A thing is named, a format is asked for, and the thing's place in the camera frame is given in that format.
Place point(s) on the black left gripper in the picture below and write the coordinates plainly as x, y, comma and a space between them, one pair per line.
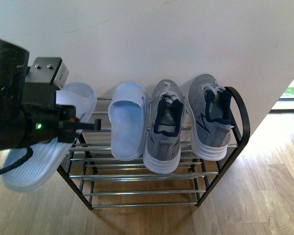
46, 120

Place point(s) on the grey knit sneaker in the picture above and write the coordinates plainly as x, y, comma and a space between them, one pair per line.
208, 105
167, 111

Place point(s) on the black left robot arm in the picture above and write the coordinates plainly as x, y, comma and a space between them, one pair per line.
13, 70

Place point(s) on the black metal shoe rack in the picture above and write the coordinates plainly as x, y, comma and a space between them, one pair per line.
101, 181

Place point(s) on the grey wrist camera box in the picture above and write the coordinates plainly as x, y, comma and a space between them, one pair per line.
51, 70

